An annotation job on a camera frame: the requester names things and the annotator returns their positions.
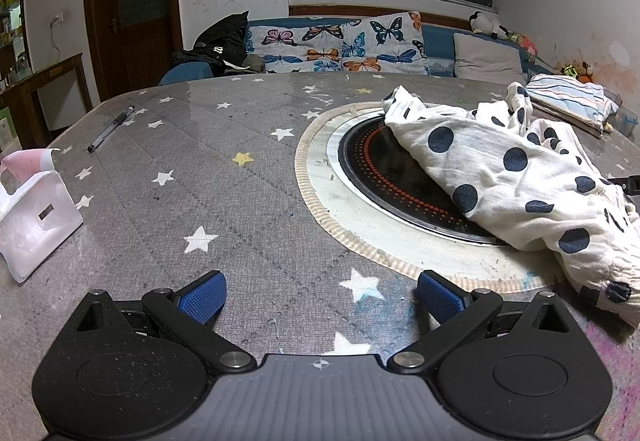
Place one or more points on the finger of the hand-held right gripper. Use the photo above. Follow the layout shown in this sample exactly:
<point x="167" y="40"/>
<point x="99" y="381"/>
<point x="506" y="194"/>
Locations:
<point x="627" y="184"/>

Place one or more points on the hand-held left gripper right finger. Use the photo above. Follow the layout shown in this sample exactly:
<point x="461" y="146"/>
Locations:
<point x="442" y="296"/>

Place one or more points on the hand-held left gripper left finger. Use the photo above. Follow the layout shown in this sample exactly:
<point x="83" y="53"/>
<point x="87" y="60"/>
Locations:
<point x="202" y="298"/>

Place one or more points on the white polka dot pants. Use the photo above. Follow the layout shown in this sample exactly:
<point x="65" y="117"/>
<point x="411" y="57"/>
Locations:
<point x="500" y="191"/>

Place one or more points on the striped folded clothes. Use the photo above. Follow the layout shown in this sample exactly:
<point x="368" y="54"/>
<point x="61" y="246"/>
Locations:
<point x="570" y="93"/>

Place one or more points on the small yellow green toy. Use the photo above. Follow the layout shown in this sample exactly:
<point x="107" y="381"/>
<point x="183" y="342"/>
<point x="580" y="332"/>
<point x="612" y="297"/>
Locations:
<point x="575" y="70"/>

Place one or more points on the grey star-print tablecloth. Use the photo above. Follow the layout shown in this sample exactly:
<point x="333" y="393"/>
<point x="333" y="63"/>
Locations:
<point x="200" y="161"/>

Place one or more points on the round black induction cooktop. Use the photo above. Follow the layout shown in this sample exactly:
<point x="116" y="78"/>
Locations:
<point x="380" y="171"/>

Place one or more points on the colourful plush toy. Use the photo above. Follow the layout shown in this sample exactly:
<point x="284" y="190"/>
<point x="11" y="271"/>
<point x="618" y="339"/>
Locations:
<point x="520" y="41"/>

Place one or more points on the grey pillow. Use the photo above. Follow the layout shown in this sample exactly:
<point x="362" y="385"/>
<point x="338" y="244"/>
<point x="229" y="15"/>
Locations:
<point x="487" y="56"/>

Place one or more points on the black pen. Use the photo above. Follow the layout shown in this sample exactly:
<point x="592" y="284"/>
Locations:
<point x="111" y="128"/>

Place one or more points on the black and white plush toy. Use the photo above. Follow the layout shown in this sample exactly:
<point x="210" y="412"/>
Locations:
<point x="482" y="23"/>

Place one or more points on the blue sofa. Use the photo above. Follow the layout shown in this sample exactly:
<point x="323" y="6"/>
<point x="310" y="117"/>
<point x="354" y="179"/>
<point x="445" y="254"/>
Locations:
<point x="437" y="43"/>

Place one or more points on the black jacket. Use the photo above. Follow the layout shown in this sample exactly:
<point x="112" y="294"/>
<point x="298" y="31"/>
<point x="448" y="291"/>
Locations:
<point x="222" y="41"/>

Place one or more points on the brown wooden door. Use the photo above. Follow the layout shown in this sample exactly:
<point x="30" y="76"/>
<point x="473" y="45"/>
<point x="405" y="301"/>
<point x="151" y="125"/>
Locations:
<point x="140" y="46"/>

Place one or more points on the dark wooden console table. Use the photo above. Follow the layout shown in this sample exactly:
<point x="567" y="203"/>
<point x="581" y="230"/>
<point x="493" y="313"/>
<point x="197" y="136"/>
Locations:
<point x="45" y="76"/>

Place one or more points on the butterfly print blanket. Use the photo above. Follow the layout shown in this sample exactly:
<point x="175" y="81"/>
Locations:
<point x="325" y="46"/>

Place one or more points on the wooden display shelf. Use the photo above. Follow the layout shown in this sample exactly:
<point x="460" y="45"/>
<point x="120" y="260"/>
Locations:
<point x="12" y="21"/>

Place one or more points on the white wall socket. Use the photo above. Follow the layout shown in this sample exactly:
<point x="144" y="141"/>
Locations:
<point x="58" y="19"/>

